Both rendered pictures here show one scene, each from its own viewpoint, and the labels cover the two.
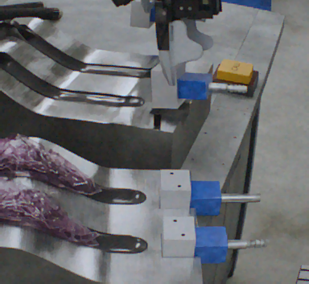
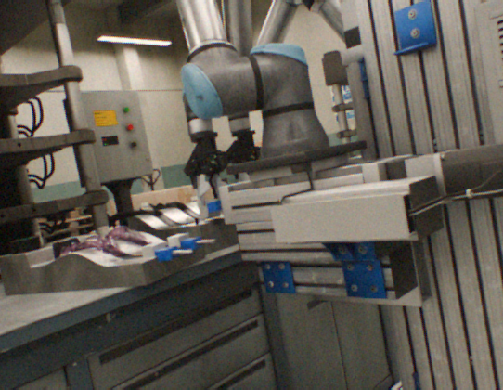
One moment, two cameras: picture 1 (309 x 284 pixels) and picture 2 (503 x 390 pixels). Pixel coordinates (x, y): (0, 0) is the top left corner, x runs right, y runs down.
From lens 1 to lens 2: 0.99 m
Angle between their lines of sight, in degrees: 37
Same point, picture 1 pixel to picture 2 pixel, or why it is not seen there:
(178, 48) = (201, 187)
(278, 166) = not seen: hidden behind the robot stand
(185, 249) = (149, 252)
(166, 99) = (204, 214)
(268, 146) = not seen: hidden behind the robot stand
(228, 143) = not seen: hidden behind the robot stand
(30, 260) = (79, 258)
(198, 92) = (213, 206)
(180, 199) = (174, 241)
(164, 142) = (198, 230)
